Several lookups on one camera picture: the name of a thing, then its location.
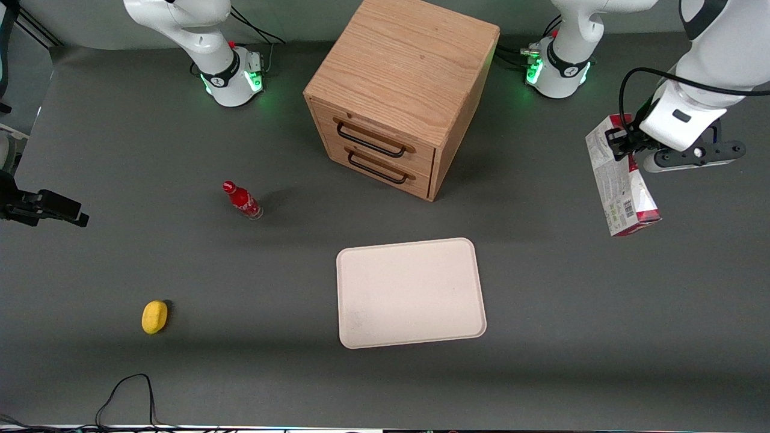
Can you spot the red cola bottle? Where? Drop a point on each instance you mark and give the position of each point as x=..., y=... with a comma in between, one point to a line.
x=242, y=199

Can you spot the wooden drawer cabinet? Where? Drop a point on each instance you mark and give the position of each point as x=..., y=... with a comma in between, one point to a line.
x=400, y=66

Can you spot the black frame bar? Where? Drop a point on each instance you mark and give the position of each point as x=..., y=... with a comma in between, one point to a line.
x=39, y=30

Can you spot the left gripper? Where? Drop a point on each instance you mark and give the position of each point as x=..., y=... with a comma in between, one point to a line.
x=630, y=143

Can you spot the white rectangular tray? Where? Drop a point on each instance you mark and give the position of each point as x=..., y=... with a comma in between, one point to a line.
x=409, y=294

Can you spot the yellow lemon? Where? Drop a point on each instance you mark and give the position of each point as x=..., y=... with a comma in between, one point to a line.
x=154, y=317

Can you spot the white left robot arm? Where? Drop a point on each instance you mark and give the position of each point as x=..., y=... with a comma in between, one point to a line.
x=728, y=48

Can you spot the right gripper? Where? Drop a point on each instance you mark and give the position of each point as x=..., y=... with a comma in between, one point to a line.
x=24, y=206

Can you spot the red cookie box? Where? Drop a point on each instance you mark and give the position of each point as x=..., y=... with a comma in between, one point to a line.
x=619, y=192

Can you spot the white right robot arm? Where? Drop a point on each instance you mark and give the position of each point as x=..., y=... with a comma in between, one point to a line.
x=198, y=36

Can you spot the wooden drawer front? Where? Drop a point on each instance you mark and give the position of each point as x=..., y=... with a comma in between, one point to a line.
x=421, y=183
x=421, y=157

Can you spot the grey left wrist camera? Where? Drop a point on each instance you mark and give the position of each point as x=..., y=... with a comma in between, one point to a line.
x=692, y=155

